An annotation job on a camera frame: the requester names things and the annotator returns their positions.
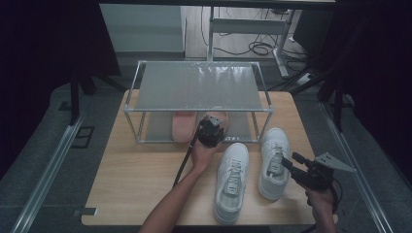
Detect left hand-held gripper black cable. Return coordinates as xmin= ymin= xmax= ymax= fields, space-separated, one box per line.
xmin=172 ymin=121 xmax=201 ymax=188

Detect metal two-tier shoe rack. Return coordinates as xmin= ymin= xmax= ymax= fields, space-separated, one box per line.
xmin=122 ymin=59 xmax=275 ymax=145

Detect hand-held gripper black cable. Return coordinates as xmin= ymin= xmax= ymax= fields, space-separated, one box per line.
xmin=300 ymin=179 xmax=344 ymax=233
xmin=172 ymin=121 xmax=201 ymax=188

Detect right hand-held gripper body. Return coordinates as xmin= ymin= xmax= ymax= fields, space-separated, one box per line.
xmin=290 ymin=151 xmax=357 ymax=191

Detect pink slipper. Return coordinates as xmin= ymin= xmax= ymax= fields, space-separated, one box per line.
xmin=201 ymin=111 xmax=230 ymax=139
xmin=171 ymin=111 xmax=198 ymax=144

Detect white cabinet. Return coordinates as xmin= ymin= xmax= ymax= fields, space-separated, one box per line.
xmin=99 ymin=3 xmax=188 ymax=53

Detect black cables on floor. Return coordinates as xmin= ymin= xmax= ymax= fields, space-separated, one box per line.
xmin=199 ymin=6 xmax=309 ymax=63

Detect right hand-held gripper black cable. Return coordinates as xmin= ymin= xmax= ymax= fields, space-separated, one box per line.
xmin=300 ymin=179 xmax=344 ymax=233

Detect white sneaker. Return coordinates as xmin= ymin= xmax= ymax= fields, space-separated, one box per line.
xmin=257 ymin=126 xmax=292 ymax=202
xmin=212 ymin=142 xmax=251 ymax=225

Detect person's left hand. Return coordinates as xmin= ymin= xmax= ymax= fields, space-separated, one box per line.
xmin=189 ymin=139 xmax=222 ymax=175

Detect black floor frame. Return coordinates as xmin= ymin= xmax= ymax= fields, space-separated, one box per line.
xmin=70 ymin=125 xmax=96 ymax=150

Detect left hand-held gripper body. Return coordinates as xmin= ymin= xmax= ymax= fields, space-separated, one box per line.
xmin=196 ymin=115 xmax=226 ymax=150

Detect person's right hand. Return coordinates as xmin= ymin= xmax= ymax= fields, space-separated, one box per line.
xmin=304 ymin=185 xmax=335 ymax=213

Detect white power strip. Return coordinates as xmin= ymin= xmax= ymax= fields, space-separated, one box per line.
xmin=295 ymin=72 xmax=316 ymax=86

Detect black metal stand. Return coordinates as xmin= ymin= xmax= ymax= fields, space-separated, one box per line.
xmin=267 ymin=62 xmax=358 ymax=133
xmin=68 ymin=62 xmax=126 ymax=126

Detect white desk frame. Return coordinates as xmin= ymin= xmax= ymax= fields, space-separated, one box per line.
xmin=206 ymin=6 xmax=292 ymax=79

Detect aluminium floor rail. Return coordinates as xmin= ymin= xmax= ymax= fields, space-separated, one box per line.
xmin=10 ymin=111 xmax=87 ymax=233
xmin=318 ymin=101 xmax=395 ymax=233

